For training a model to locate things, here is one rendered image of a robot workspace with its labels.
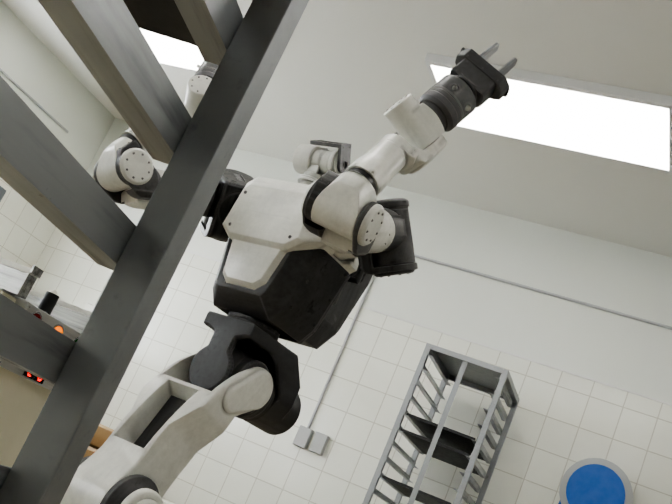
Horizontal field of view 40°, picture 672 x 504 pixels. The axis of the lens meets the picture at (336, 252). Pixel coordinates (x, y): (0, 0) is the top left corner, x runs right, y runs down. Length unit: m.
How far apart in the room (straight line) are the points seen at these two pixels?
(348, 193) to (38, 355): 1.03
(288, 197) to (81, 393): 1.31
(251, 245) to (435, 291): 4.33
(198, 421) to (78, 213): 1.23
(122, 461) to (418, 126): 0.82
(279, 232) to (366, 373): 4.28
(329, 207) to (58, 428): 1.02
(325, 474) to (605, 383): 1.82
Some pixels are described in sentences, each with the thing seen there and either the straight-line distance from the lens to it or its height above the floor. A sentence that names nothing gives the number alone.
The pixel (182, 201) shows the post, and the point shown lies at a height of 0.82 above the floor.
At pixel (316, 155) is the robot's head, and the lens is 2.02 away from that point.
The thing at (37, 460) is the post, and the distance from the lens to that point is 0.64.
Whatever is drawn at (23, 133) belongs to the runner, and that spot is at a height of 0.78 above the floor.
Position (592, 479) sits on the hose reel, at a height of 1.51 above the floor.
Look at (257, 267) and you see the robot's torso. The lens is 1.88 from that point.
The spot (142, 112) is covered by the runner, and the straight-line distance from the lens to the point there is 0.63.
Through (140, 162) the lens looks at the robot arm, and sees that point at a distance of 1.97.
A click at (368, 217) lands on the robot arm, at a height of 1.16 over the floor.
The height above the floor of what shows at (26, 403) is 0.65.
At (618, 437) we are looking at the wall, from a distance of 5.76.
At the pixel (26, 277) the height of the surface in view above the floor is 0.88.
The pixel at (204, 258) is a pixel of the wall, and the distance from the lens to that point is 6.89.
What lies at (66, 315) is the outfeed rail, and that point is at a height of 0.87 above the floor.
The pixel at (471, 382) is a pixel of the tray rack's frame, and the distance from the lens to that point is 5.77.
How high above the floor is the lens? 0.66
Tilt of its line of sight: 16 degrees up
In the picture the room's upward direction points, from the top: 24 degrees clockwise
